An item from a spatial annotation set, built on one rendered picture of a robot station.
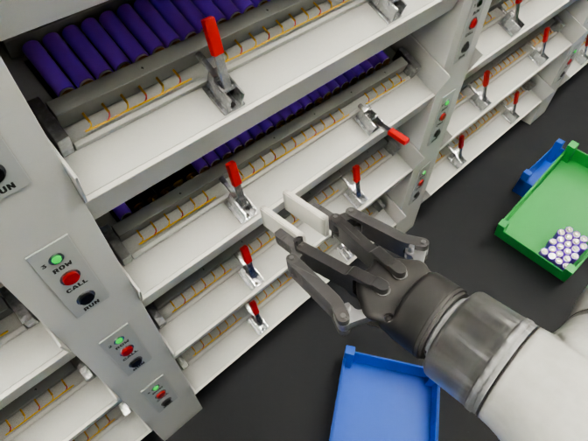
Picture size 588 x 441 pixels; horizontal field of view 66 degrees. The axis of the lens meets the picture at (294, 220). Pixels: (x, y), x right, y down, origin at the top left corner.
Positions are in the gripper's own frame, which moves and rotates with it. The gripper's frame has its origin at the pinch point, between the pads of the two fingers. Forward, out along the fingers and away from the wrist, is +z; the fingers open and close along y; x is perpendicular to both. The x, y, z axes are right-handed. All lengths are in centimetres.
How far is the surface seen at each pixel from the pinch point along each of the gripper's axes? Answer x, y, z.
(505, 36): -8, 68, 12
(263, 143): -2.2, 8.9, 16.6
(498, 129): -46, 91, 18
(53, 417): -25.4, -35.1, 17.5
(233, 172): 0.4, 0.4, 12.0
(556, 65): -35, 113, 15
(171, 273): -8.0, -12.5, 11.5
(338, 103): -2.6, 23.8, 15.7
